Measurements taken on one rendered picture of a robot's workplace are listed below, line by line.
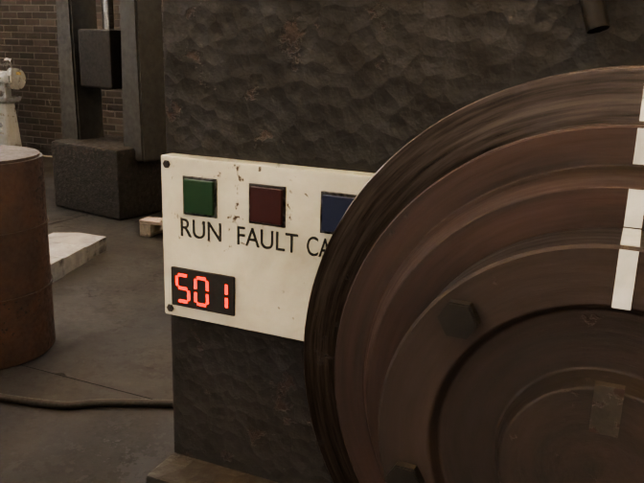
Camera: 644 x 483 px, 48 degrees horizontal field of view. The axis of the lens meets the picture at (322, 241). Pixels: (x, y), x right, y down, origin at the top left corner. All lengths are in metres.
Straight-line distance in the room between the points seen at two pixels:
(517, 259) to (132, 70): 5.49
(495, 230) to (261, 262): 0.33
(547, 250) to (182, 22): 0.49
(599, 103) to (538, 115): 0.04
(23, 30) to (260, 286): 8.74
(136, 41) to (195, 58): 5.03
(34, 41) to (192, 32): 8.53
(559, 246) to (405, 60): 0.31
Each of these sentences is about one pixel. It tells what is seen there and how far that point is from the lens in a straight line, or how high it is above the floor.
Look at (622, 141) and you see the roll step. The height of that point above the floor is 1.30.
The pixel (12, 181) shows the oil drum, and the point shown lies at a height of 0.80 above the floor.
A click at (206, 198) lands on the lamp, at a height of 1.20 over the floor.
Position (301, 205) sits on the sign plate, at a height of 1.20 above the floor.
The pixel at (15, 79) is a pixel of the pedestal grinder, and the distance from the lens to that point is 9.04.
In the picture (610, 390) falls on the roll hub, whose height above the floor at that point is 1.17.
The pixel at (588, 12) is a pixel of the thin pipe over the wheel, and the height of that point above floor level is 1.39.
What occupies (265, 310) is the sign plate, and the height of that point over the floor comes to 1.09.
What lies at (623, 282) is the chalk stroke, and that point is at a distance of 0.44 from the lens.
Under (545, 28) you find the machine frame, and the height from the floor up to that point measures 1.38.
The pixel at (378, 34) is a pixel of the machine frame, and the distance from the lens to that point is 0.70.
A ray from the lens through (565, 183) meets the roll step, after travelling 0.48.
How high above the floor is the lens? 1.36
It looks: 15 degrees down
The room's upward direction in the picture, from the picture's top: 2 degrees clockwise
